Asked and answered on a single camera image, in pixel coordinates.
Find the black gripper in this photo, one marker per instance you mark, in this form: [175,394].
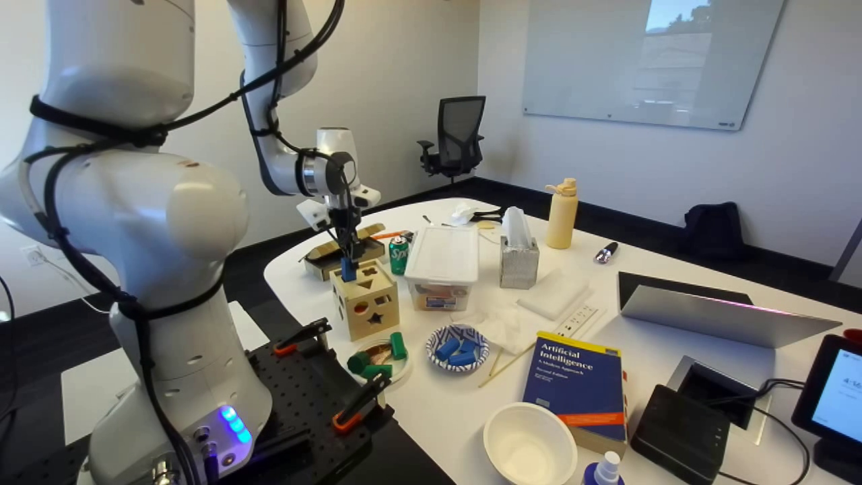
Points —
[344,223]

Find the blue block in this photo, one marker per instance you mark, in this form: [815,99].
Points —
[473,350]
[349,270]
[454,346]

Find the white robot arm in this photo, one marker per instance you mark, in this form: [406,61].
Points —
[135,232]

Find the brown flat box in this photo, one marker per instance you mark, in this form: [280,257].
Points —
[318,253]

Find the wooden shape sorter box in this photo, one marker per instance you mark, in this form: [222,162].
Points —
[364,305]

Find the grey tissue box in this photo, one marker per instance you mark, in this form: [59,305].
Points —
[517,265]

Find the black box device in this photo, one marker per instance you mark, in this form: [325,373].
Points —
[676,436]

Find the green cup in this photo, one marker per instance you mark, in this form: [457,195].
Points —
[400,261]

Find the black orange clamp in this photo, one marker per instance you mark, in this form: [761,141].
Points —
[362,404]
[306,336]

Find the green toy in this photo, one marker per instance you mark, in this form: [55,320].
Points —
[364,366]

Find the white plate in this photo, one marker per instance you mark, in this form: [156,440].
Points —
[400,370]

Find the blue patterned paper plate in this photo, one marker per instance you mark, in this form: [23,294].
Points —
[437,355]

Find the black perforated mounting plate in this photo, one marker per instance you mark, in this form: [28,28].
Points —
[306,406]

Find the black office chair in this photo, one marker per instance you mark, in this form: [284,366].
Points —
[458,135]

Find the wooden chopstick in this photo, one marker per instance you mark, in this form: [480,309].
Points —
[501,369]

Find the beige bottle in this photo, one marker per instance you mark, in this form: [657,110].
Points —
[560,219]

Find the white remote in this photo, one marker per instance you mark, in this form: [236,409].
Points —
[577,320]

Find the black marker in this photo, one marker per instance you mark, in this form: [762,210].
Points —
[604,253]

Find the blue book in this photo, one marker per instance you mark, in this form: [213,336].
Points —
[574,386]

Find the white bowl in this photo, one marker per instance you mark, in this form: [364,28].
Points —
[528,447]

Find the blue sanitizer bottle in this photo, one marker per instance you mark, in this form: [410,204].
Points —
[606,470]

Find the black bag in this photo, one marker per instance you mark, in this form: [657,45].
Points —
[714,232]

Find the silver laptop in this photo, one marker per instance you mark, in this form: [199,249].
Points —
[718,320]

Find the black tablet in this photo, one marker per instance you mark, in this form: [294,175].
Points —
[837,394]

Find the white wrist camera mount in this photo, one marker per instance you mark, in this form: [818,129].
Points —
[368,195]

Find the wall whiteboard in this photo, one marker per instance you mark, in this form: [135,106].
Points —
[647,63]

